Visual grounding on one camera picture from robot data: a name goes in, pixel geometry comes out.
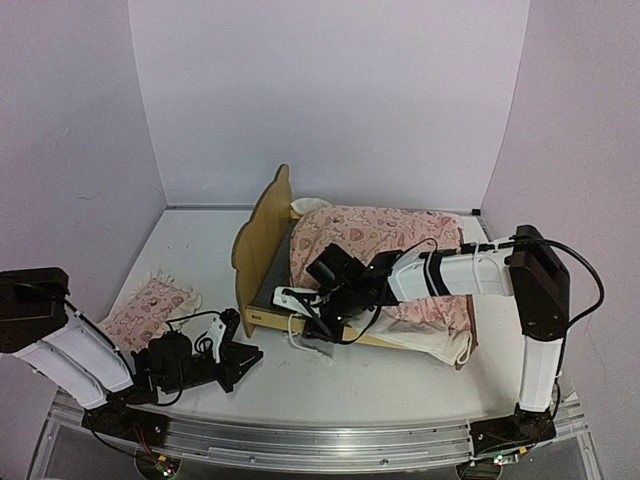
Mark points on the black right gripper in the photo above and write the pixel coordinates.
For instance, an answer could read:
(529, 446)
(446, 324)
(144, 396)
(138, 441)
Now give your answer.
(319, 333)

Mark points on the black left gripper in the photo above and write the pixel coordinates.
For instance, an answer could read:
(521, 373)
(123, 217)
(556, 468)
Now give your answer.
(231, 360)

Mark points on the pink ruffled unicorn pillow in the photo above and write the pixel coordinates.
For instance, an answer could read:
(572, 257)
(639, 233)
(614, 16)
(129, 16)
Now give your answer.
(142, 314)

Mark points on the wooden pet bed frame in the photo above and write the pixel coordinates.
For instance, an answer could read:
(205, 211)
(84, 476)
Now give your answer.
(255, 247)

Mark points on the pink unicorn print blanket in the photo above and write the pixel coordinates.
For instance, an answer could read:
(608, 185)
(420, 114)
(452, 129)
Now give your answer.
(441, 327)

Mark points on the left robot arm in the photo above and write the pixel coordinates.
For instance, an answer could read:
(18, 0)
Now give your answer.
(41, 327)

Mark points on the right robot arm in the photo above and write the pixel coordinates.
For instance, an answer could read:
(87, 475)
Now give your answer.
(525, 266)

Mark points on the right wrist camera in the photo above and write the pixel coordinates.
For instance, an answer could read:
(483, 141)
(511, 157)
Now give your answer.
(295, 300)

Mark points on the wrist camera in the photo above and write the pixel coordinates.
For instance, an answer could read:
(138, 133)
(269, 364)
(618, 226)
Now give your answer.
(295, 300)
(220, 331)

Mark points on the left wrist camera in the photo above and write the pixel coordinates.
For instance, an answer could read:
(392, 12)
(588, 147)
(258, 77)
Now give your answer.
(220, 331)

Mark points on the aluminium front rail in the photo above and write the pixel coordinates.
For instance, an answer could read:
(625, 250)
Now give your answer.
(67, 450)

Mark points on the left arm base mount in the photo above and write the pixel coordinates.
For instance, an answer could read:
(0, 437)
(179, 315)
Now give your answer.
(144, 428)

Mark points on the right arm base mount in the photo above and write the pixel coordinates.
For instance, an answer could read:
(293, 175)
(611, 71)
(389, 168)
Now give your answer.
(506, 434)

